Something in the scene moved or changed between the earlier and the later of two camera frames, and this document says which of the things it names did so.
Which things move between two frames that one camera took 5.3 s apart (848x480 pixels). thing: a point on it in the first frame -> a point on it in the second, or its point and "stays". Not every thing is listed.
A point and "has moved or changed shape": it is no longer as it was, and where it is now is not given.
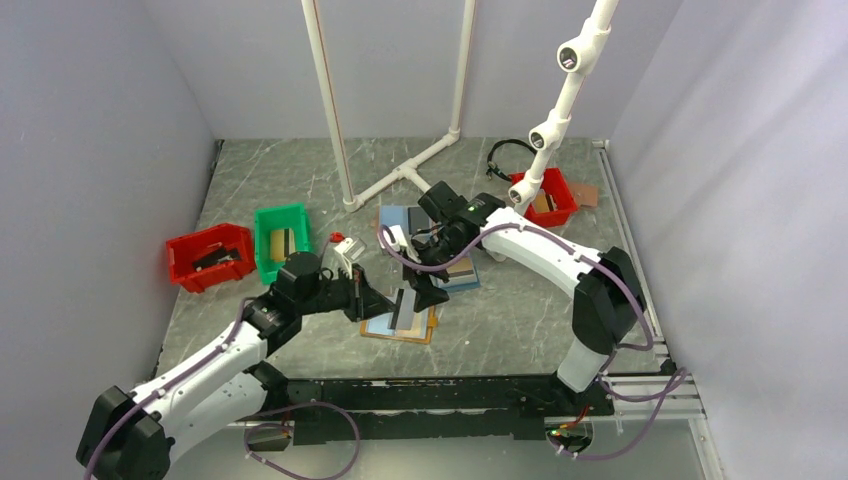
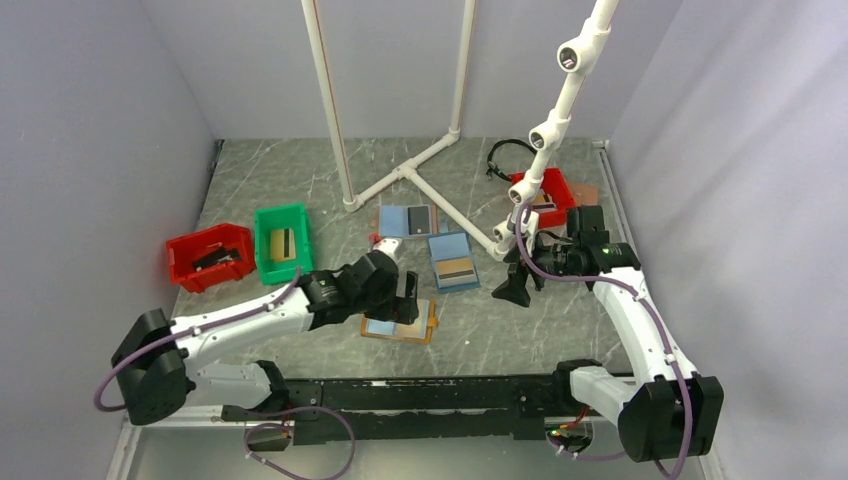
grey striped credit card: [405, 306] has moved or changed shape
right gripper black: [427, 294] -> [513, 289]
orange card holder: [425, 320] stays
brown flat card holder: [585, 195] stays
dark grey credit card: [222, 255] stays
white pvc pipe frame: [318, 49] stays
